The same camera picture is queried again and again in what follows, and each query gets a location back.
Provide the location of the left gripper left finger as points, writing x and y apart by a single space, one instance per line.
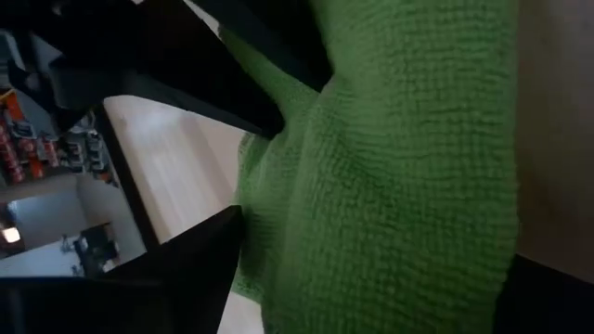
139 301

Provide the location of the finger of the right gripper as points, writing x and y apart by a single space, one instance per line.
278 37
209 88

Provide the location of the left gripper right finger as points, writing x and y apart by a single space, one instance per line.
547 301

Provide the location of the green microfiber towel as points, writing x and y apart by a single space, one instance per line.
394 185

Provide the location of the shelf with red bins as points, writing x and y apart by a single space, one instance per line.
23 153

